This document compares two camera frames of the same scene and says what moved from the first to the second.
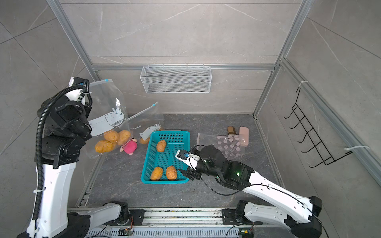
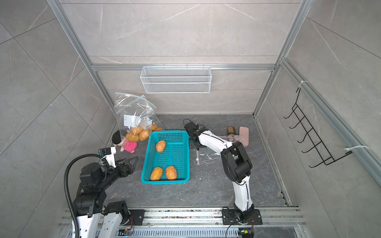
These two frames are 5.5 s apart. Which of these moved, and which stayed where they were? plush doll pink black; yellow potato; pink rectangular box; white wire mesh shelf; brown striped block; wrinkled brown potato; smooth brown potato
Moved: smooth brown potato; yellow potato
Stayed: brown striped block; plush doll pink black; wrinkled brown potato; pink rectangular box; white wire mesh shelf
